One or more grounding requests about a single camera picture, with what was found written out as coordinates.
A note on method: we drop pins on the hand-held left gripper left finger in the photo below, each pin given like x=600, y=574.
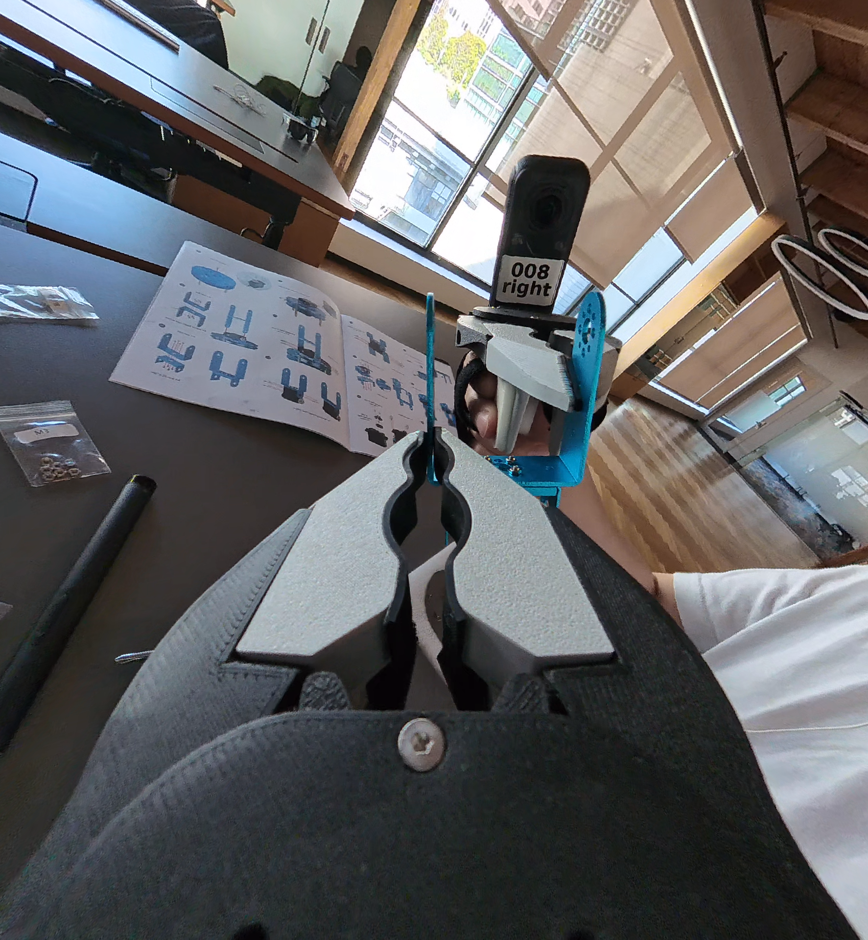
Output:
x=323, y=587

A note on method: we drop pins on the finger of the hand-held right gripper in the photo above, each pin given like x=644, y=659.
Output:
x=608, y=367
x=533, y=367

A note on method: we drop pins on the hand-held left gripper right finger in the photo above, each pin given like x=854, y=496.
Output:
x=529, y=587

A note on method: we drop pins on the blue metal bracket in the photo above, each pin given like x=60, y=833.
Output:
x=584, y=382

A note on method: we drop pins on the dark grey desk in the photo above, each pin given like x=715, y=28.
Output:
x=206, y=499

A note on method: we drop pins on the wood edged dark desk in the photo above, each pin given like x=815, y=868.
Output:
x=184, y=81

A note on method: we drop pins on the person's right hand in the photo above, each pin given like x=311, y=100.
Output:
x=485, y=422

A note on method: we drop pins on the large window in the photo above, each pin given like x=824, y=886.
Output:
x=419, y=161

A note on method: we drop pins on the open instruction booklet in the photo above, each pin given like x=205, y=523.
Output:
x=257, y=345

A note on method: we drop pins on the black cylindrical tool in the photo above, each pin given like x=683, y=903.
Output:
x=74, y=573

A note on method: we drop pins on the white t-shirt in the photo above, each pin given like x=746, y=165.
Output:
x=808, y=697

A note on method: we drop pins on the scattered small clear parts bags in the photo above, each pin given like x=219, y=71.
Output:
x=44, y=448

